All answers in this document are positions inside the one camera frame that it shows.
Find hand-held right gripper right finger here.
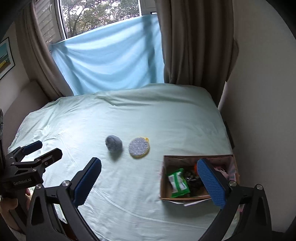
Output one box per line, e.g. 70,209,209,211
195,158,273,241

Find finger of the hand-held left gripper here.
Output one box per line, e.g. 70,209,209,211
34,148,63,173
9,140,43,161

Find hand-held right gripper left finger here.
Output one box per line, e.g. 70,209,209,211
26,157,102,241

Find pale pink fabric item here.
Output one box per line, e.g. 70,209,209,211
213,166,236,181

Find dark patterned scrunchie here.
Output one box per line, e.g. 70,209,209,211
183,169,208,197

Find green wipes packet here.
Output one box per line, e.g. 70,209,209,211
167,168,191,198

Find cardboard box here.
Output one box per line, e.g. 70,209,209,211
159,154,241,207

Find grey fuzzy ball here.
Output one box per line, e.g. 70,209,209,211
105,135,123,154

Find round grey yellow-edged sponge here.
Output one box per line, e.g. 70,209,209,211
128,137,151,160

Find person's left hand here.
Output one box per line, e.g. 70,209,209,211
0,188,31,232

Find pale green bed sheet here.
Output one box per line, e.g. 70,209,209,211
0,83,234,241

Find beige curtain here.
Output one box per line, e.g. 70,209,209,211
154,0,240,109
15,0,75,102

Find light blue hanging cloth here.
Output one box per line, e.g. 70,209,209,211
50,15,165,96

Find grey slatted shutter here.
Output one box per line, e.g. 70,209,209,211
38,0,63,44

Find white framed window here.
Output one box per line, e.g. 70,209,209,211
37,0,158,45

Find framed wall picture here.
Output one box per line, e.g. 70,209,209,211
0,37,16,80

